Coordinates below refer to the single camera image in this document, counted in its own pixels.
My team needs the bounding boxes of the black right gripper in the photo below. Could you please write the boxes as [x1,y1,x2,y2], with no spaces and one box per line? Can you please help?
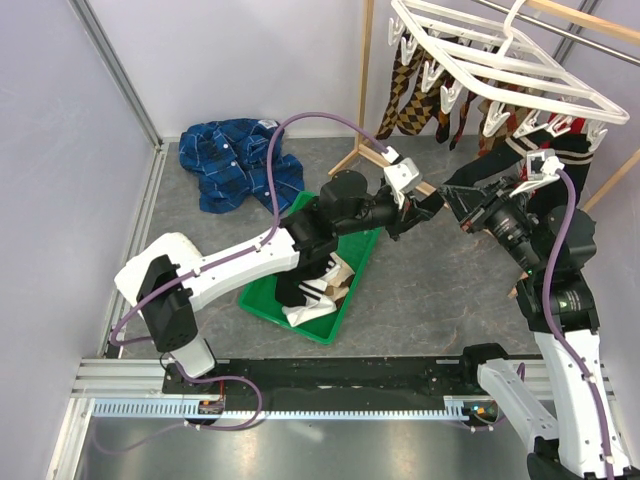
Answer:
[438,173,548,273]

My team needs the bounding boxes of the black beige-striped sock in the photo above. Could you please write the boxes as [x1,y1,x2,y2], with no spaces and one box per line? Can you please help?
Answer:
[444,130,551,187]
[527,133,594,219]

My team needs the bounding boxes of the beige brown striped sock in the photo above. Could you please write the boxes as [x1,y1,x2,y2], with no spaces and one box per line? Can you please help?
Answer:
[324,257,355,310]

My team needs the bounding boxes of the white black-striped sock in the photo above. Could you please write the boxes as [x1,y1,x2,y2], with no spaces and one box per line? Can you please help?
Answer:
[299,253,350,286]
[282,282,337,327]

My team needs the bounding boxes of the black white-striped sock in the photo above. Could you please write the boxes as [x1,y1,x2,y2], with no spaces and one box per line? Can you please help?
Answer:
[275,270,321,308]

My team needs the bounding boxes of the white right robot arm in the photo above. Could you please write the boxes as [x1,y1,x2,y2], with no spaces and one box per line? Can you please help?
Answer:
[439,179,639,479]

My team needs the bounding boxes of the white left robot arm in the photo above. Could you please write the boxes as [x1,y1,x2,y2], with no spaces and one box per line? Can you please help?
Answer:
[135,161,426,393]

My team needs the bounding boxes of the white sock drying hanger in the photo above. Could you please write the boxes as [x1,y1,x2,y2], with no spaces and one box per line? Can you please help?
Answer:
[388,1,630,144]

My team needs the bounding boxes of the wooden hanger rack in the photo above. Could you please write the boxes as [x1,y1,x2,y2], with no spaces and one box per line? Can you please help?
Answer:
[327,0,640,299]

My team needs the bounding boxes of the tan orange argyle sock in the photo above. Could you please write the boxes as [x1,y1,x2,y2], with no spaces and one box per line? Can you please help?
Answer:
[477,97,516,161]

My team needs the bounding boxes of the green plastic tray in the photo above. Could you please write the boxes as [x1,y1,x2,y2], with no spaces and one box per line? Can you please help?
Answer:
[238,186,395,345]

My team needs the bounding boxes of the brown yellow argyle sock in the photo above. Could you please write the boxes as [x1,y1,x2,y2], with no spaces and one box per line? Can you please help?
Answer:
[396,71,444,136]
[375,45,415,140]

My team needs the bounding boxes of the red patterned sock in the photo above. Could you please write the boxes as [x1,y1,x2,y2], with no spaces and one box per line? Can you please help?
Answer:
[512,114,587,138]

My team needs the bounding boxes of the blue plaid shirt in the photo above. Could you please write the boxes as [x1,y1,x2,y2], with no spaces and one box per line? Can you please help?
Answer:
[179,118,278,214]

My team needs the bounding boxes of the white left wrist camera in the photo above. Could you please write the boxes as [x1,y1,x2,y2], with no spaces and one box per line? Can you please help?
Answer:
[381,147,423,210]

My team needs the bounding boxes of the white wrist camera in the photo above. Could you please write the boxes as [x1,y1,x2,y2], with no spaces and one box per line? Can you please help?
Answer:
[381,147,423,210]
[509,149,564,198]

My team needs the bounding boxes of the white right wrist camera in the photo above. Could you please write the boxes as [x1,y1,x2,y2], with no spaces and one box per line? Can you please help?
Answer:
[509,149,564,198]

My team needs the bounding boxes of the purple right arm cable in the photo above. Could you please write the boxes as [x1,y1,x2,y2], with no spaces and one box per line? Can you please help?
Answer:
[542,169,616,480]

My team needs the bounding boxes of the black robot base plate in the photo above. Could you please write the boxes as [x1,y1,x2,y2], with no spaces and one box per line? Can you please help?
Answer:
[159,339,521,406]

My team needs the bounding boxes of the grey slotted cable duct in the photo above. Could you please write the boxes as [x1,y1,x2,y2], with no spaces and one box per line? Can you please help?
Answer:
[92,395,501,420]

